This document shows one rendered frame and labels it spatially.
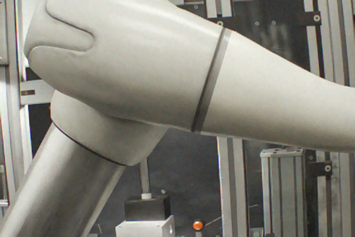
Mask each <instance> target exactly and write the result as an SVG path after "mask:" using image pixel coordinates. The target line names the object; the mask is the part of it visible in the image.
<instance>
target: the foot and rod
mask: <svg viewBox="0 0 355 237"><path fill-rule="evenodd" d="M139 176H140V184H141V196H130V197H129V198H128V199H127V200H125V201H124V213H125V217H126V221H127V222H136V221H166V220H167V219H168V218H169V216H170V215H171V207H170V199H169V195H158V196H152V192H151V186H150V177H149V169H148V157H146V158H145V159H144V160H143V161H141V162H140V163H139Z"/></svg>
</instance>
